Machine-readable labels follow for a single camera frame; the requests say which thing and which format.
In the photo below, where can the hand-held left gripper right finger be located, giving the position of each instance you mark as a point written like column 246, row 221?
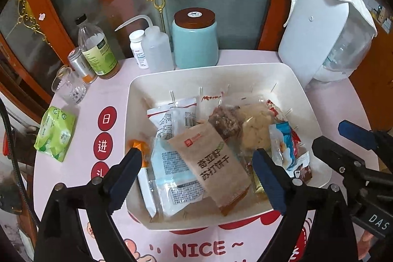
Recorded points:
column 271, row 182

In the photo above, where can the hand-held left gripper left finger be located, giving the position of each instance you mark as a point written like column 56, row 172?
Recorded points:
column 126, row 182

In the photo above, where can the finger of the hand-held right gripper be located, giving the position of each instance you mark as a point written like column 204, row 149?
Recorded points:
column 337, row 157
column 357, row 133

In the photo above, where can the white and orange bar packet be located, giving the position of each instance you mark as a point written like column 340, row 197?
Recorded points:
column 148, row 190

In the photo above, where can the small brown and white packet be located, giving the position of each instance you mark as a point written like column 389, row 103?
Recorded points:
column 302, row 170

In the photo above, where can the small blue snack packet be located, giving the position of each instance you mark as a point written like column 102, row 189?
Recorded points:
column 281, row 142

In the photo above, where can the large clear blue-label bag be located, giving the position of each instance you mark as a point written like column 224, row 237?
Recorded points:
column 172, row 171

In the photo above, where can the pale yellow puffed cake packet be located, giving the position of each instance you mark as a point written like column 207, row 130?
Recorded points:
column 256, row 127

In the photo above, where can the brown cracker packet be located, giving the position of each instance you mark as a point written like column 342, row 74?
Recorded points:
column 211, row 163

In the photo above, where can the small white snack packet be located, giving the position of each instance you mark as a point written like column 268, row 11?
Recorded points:
column 165, row 118

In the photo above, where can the clear nut bar packet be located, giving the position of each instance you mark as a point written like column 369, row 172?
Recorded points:
column 224, row 122

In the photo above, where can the white plastic bin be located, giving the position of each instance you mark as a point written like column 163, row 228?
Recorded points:
column 233, row 77

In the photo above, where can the person's right hand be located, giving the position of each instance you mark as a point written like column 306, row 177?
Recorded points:
column 364, row 245

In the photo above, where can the wooden cabinet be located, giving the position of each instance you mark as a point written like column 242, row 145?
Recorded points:
column 377, row 65

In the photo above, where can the green wet wipes pack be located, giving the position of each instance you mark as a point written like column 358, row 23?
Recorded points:
column 55, row 134

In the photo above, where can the pink printed tablecloth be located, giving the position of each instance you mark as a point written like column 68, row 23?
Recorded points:
column 92, row 90

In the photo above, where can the white water dispenser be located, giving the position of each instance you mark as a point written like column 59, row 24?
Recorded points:
column 304, row 41

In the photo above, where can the clear glass measuring cup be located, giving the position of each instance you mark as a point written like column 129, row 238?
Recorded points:
column 70, row 87

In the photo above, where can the small metal can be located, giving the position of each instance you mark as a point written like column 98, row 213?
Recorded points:
column 81, row 65

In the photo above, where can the glass bottle with green label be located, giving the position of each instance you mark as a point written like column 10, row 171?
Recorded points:
column 99, row 53

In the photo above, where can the white pill bottle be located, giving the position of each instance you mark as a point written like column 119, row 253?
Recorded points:
column 138, row 50

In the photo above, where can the translucent wash bottle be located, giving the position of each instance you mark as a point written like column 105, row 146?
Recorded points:
column 158, row 50

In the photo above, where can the teal canister with brown lid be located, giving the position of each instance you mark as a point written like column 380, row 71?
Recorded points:
column 195, row 44

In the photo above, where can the wooden wall shelf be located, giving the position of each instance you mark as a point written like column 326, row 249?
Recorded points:
column 379, row 10

